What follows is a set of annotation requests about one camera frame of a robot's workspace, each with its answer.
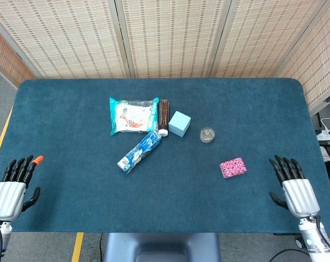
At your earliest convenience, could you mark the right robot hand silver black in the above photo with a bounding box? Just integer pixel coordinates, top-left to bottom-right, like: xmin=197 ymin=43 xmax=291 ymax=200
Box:
xmin=268 ymin=154 xmax=321 ymax=219

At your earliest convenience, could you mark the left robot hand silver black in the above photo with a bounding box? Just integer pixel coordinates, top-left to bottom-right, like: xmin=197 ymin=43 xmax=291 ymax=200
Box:
xmin=0 ymin=154 xmax=45 ymax=222

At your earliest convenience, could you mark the pink patterned packet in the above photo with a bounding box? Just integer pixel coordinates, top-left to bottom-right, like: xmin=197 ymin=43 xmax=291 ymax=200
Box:
xmin=219 ymin=157 xmax=248 ymax=179

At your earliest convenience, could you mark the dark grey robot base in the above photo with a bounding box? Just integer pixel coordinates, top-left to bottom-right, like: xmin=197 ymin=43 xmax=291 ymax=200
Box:
xmin=104 ymin=232 xmax=221 ymax=262

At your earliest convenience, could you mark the blue felt table cover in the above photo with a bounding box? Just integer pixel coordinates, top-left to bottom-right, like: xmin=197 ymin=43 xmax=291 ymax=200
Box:
xmin=0 ymin=78 xmax=330 ymax=234

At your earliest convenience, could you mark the clear round plastic jar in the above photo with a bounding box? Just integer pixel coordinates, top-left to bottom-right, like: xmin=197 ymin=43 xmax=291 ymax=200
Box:
xmin=200 ymin=127 xmax=216 ymax=144

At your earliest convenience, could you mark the woven bamboo screen panel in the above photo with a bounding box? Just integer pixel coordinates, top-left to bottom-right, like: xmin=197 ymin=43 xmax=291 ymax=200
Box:
xmin=273 ymin=0 xmax=330 ymax=115
xmin=114 ymin=0 xmax=233 ymax=79
xmin=0 ymin=0 xmax=131 ymax=80
xmin=209 ymin=0 xmax=330 ymax=79
xmin=0 ymin=23 xmax=36 ymax=88

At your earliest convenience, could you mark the blue cookie box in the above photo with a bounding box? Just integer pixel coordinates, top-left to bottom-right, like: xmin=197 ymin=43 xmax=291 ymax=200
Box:
xmin=116 ymin=130 xmax=163 ymax=175

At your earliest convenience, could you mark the light blue cube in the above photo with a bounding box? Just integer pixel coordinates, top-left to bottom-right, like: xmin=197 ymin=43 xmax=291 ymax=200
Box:
xmin=168 ymin=110 xmax=192 ymax=137

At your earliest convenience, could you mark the teal white snack bag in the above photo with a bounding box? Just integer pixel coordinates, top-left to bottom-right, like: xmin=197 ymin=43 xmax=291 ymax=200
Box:
xmin=109 ymin=97 xmax=160 ymax=136

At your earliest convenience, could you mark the brown bottle white cap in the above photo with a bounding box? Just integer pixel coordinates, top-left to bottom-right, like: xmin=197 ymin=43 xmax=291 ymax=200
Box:
xmin=158 ymin=99 xmax=171 ymax=137

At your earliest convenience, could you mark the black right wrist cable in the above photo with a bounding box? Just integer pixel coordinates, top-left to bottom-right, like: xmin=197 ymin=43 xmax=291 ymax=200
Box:
xmin=314 ymin=215 xmax=330 ymax=253

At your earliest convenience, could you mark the thin black floor cable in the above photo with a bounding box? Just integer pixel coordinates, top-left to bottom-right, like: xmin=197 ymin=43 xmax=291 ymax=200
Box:
xmin=98 ymin=232 xmax=104 ymax=262

